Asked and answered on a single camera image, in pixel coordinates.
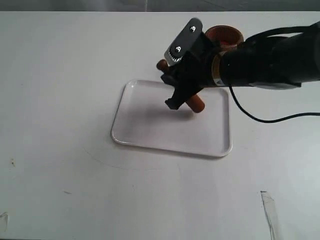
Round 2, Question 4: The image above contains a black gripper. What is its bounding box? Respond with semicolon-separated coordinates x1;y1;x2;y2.
159;17;220;110

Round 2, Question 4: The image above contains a dark wooden pestle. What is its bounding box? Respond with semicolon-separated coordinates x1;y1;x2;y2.
156;59;205;113

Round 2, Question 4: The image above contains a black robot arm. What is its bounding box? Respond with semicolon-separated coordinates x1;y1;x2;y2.
161;18;320;110

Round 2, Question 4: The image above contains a brown wooden mortar cup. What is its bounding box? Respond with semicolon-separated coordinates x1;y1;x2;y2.
205;25;244;52

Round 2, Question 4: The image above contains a white rectangular plastic tray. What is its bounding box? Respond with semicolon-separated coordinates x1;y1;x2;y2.
111;79;232;158

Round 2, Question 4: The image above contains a clear tape strip right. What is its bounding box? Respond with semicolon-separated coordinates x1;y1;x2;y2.
260;190;282;240

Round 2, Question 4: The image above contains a clear tape strip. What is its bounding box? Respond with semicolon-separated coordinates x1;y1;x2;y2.
260;190;282;240
0;212;9;233

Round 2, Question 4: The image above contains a clear tape strip left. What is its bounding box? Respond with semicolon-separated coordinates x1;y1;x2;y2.
0;212;9;233

